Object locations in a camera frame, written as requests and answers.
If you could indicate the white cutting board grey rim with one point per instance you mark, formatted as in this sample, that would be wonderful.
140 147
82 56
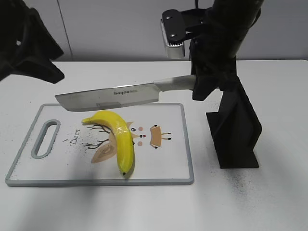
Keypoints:
59 150

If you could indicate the yellow plastic banana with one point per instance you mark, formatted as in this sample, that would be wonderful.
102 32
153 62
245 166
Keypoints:
122 134

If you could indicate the knife with white handle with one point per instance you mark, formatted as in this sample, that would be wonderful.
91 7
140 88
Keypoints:
123 96

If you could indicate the black knife stand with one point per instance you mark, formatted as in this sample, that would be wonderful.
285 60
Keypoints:
235 129

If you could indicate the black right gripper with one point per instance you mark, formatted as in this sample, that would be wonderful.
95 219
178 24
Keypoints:
213 52

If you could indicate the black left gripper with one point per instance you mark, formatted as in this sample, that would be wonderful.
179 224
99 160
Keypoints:
13 39

